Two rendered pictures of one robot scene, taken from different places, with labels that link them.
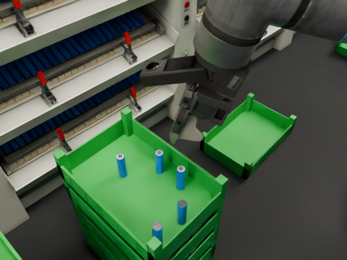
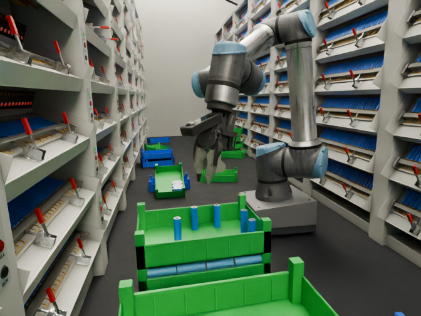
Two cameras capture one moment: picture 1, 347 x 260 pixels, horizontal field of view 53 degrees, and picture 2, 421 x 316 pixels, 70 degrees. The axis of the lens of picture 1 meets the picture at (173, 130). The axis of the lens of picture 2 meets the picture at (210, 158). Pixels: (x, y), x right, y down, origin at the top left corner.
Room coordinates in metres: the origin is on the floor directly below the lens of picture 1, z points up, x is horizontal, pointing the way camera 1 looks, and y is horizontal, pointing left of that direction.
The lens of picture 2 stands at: (0.00, 0.63, 0.67)
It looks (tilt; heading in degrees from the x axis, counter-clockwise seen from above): 11 degrees down; 305
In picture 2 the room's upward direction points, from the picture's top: 1 degrees counter-clockwise
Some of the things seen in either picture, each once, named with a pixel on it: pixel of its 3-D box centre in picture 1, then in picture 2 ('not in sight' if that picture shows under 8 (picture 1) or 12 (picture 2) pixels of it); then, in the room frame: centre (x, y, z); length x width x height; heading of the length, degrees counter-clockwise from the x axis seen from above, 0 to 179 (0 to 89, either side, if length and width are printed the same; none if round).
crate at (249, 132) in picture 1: (248, 132); not in sight; (0.86, -0.27, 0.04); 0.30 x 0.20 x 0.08; 137
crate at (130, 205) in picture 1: (139, 178); (198, 226); (0.43, 0.07, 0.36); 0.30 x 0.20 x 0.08; 46
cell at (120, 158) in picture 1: (121, 165); (177, 229); (0.47, 0.11, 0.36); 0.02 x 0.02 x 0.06
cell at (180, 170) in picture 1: (180, 177); (217, 215); (0.43, -0.02, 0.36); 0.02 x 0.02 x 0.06
